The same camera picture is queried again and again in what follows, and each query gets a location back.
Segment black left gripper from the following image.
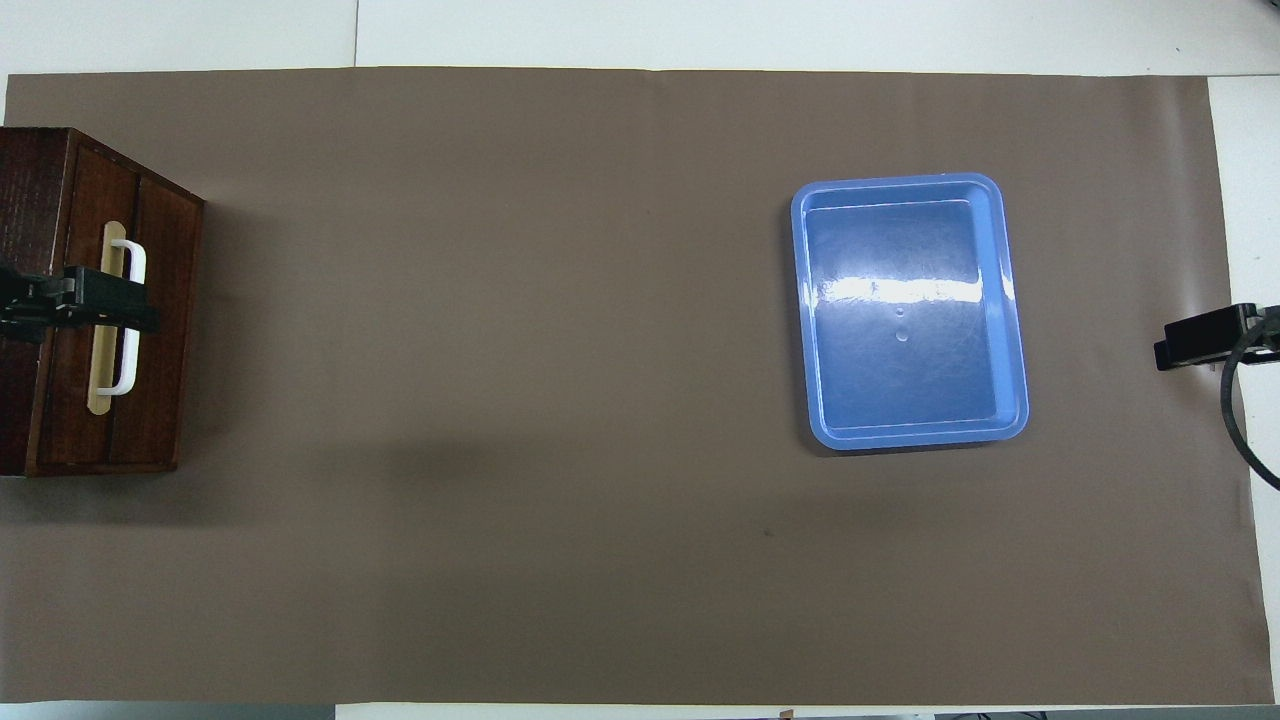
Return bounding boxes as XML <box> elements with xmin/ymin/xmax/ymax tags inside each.
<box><xmin>0</xmin><ymin>262</ymin><xmax>159</xmax><ymax>346</ymax></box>

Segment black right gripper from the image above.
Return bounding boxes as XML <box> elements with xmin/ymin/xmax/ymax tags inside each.
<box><xmin>1155</xmin><ymin>303</ymin><xmax>1280</xmax><ymax>372</ymax></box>

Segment white drawer handle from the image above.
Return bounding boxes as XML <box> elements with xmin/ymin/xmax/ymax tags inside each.
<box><xmin>95</xmin><ymin>240</ymin><xmax>147</xmax><ymax>396</ymax></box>

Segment dark wooden drawer cabinet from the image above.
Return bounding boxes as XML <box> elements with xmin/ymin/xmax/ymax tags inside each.
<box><xmin>0</xmin><ymin>127</ymin><xmax>206</xmax><ymax>477</ymax></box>

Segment blue plastic tray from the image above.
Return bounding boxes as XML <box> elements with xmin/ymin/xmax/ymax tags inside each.
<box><xmin>790</xmin><ymin>173</ymin><xmax>1030</xmax><ymax>451</ymax></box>

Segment brown table mat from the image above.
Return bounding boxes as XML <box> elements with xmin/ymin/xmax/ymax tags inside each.
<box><xmin>0</xmin><ymin>66</ymin><xmax>1267</xmax><ymax>707</ymax></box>

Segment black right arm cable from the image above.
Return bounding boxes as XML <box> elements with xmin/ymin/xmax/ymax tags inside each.
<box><xmin>1220</xmin><ymin>308</ymin><xmax>1280</xmax><ymax>493</ymax></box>

